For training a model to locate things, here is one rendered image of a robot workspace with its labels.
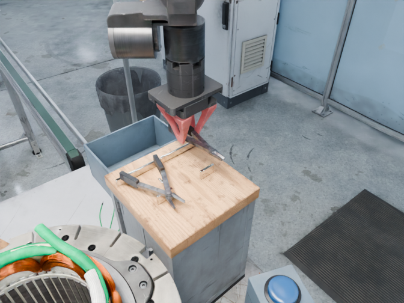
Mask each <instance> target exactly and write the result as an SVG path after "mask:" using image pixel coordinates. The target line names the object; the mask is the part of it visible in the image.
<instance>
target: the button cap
mask: <svg viewBox="0 0 404 303"><path fill-rule="evenodd" d="M298 293H299V292H298V287H297V285H296V284H295V282H294V281H293V280H291V279H290V278H288V277H285V276H276V277H274V278H273V279H271V280H270V282H269V285H268V294H269V297H270V298H271V299H272V301H273V302H275V303H295V302H296V300H297V298H298Z"/></svg>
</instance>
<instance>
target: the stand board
mask: <svg viewBox="0 0 404 303"><path fill-rule="evenodd" d="M187 143H188V142H186V141H185V143H184V144H181V143H180V142H179V141H178V140H177V141H174V142H172V143H171V144H168V145H166V146H164V147H162V148H160V149H158V150H156V151H154V152H152V153H150V154H148V155H146V156H144V157H142V158H139V159H137V160H135V161H133V162H131V163H129V164H127V165H125V166H123V167H121V168H119V169H117V170H115V171H113V172H111V173H109V174H107V175H105V176H104V178H105V182H106V185H107V187H108V188H109V189H110V190H111V191H112V192H113V193H114V194H115V196H116V197H117V198H118V199H119V200H120V201H121V202H122V203H123V204H124V206H125V207H126V208H127V209H128V211H129V212H130V213H131V214H132V215H133V216H134V217H135V218H136V220H137V221H138V222H139V223H140V224H141V225H142V226H143V227H144V228H145V230H146V231H147V232H148V233H149V235H150V236H151V237H152V238H153V239H154V240H155V241H156V242H157V244H158V245H159V246H160V247H161V248H162V249H163V250H164V251H165V253H166V254H167V255H168V256H169V257H170V258H173V257H175V256H176V255H178V254H179V253H180V252H182V251H183V250H184V249H186V248H187V247H189V246H190V245H192V244H193V243H194V242H196V241H197V240H199V239H200V238H202V237H203V236H204V235H206V234H208V232H210V231H212V230H213V229H214V228H216V227H217V226H219V225H220V224H222V223H223V222H224V221H226V220H227V219H229V218H230V217H231V216H233V215H234V214H235V213H237V212H238V211H240V210H241V209H243V208H244V207H245V206H247V205H249V203H251V202H253V201H254V200H255V199H257V198H258V197H259V192H260V188H259V187H258V186H257V185H255V184H254V183H253V182H252V181H250V180H248V179H247V178H246V177H245V176H243V175H241V173H239V172H238V171H236V170H235V169H234V168H232V167H231V166H229V165H228V164H227V163H225V162H224V161H220V160H218V159H217V158H215V157H213V156H211V155H209V154H208V153H207V152H206V151H204V150H202V149H200V148H198V147H193V148H192V149H190V150H188V151H186V152H184V153H182V154H180V155H178V156H176V157H174V158H172V159H170V160H168V161H166V162H164V163H163V166H164V167H165V172H166V175H167V179H168V183H169V186H170V187H172V188H173V192H174V193H175V194H177V195H178V196H179V197H181V198H182V199H184V200H185V203H183V202H181V201H179V200H178V199H176V198H174V197H173V199H172V202H173V204H174V205H175V207H176V208H175V209H173V208H172V207H171V205H170V204H169V202H167V201H164V202H163V203H161V204H160V205H158V204H157V200H156V196H157V194H155V193H152V192H149V191H146V190H144V189H141V188H138V189H137V188H134V187H133V186H131V185H129V184H128V183H124V184H122V185H120V186H117V184H116V181H115V180H116V179H117V178H119V177H120V175H119V172H120V171H124V172H126V173H129V172H131V171H133V170H135V169H137V168H139V167H141V166H143V165H145V164H147V163H149V162H151V161H153V155H155V154H157V155H158V157H159V158H160V157H161V156H163V155H165V154H167V153H169V152H171V151H173V150H175V149H177V148H179V147H181V146H183V145H185V144H187ZM210 164H214V173H212V174H210V175H209V176H207V177H205V178H204V179H202V180H201V179H200V170H202V169H203V168H205V167H207V166H209V165H210ZM136 178H137V179H139V181H140V182H143V183H146V184H148V185H151V186H154V187H157V188H160V189H163V190H165V188H164V184H163V183H162V182H161V181H160V180H158V178H160V179H162V176H161V174H160V172H159V171H158V169H157V167H155V168H153V169H151V170H149V171H147V172H146V173H144V174H142V175H140V176H138V177H136Z"/></svg>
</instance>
